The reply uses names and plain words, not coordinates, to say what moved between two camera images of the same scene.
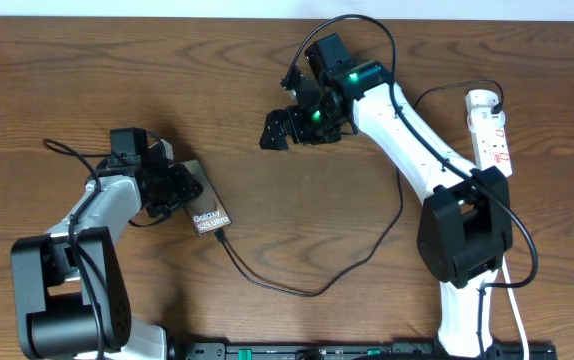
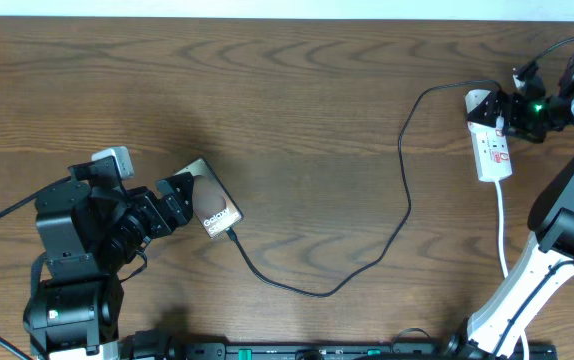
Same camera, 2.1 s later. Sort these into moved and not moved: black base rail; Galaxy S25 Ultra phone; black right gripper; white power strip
Moved: Galaxy S25 Ultra phone; black right gripper
Not moved: white power strip; black base rail
